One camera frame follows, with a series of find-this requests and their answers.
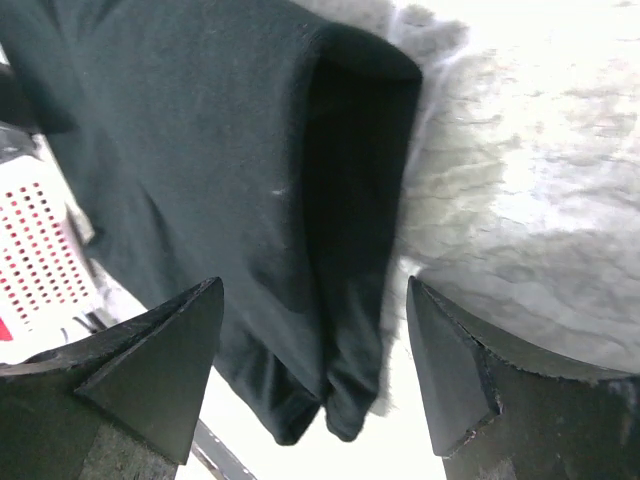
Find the red t shirt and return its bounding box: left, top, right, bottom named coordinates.
left=0, top=319, right=13, bottom=342

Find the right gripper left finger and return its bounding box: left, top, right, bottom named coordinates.
left=1, top=278, right=224, bottom=479

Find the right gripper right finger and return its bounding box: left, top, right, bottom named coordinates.
left=406, top=278, right=639, bottom=479

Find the black t shirt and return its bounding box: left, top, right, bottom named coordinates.
left=1, top=1, right=422, bottom=446

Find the white plastic laundry basket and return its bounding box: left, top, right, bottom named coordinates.
left=1, top=155, right=98, bottom=364

